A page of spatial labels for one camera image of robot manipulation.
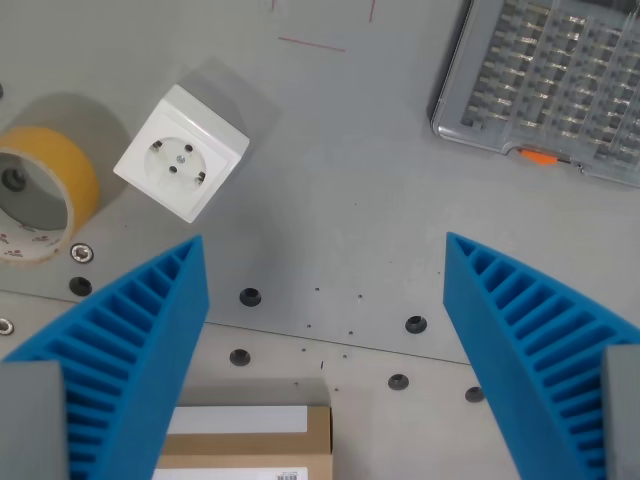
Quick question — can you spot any brown cardboard box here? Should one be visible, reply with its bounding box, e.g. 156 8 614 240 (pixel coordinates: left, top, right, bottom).
151 405 334 480

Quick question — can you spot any clear plastic screwdriver bit case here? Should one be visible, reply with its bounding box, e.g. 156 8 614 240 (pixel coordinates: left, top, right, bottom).
429 0 640 190

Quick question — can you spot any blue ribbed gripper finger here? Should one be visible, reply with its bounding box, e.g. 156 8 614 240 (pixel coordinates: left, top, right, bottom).
0 234 210 480
442 231 640 480

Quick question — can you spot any white electrical socket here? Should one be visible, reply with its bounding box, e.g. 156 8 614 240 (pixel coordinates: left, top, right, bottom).
112 83 251 224

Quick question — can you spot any yellow adhesive tape roll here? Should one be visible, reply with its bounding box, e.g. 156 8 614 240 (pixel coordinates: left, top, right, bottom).
0 125 100 265

